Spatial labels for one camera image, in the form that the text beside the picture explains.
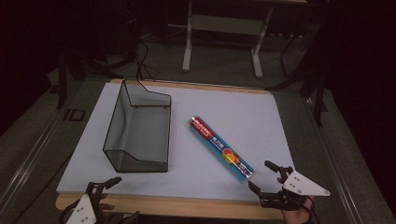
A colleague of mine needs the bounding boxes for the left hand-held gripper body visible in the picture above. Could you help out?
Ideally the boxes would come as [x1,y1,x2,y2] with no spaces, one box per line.
[59,181,108,224]

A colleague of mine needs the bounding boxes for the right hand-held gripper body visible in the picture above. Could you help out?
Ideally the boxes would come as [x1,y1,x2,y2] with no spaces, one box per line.
[259,166,332,212]

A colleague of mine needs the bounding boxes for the blue cling wrap box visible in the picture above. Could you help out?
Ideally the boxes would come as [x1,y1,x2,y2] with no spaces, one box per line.
[188,115,255,184]

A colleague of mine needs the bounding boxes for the black wire mesh basket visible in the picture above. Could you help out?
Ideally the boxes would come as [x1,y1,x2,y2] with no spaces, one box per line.
[102,79,173,174]

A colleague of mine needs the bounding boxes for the person's left hand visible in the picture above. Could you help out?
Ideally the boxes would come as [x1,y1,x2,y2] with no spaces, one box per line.
[98,193,116,213]

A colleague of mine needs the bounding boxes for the person's right hand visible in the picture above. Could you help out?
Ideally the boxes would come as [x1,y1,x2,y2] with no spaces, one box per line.
[279,197,316,224]

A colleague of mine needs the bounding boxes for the wooden table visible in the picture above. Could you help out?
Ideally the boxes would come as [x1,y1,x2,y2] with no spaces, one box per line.
[55,77,285,222]

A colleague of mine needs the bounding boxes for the white table mat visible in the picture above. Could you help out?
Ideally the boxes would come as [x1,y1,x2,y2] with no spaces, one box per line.
[56,81,296,203]

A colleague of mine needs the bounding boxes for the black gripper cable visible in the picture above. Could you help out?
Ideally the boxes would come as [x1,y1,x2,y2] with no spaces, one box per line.
[303,196,321,224]

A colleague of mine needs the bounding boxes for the metal floor rail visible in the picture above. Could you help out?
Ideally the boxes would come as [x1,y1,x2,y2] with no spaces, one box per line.
[0,106,64,214]
[304,97,363,224]

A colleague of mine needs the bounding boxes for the black floor bracket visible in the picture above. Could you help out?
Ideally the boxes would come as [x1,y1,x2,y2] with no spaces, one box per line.
[63,108,86,122]

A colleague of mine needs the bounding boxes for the white metal table frame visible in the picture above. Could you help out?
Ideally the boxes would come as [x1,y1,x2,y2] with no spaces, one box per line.
[181,0,275,79]

